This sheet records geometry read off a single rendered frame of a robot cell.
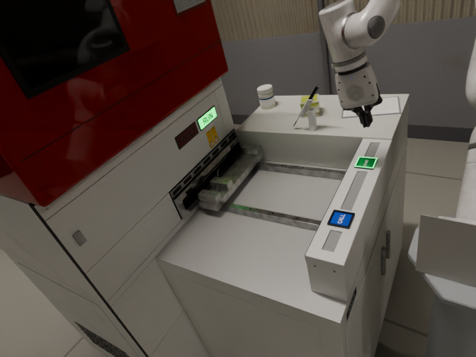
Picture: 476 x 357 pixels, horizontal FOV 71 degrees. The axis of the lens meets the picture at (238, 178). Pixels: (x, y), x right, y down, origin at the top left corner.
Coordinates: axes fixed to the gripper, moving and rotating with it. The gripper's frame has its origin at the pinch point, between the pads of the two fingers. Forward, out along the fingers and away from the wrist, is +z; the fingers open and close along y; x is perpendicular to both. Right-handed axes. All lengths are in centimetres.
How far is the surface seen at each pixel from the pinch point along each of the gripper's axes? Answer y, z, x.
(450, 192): 0, 114, 113
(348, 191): -5.1, 14.8, -14.2
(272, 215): -31.0, 20.5, -18.9
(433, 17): -4, 19, 179
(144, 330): -67, 35, -62
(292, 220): -24.2, 22.4, -19.0
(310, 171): -27.8, 21.5, 8.0
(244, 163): -53, 13, 3
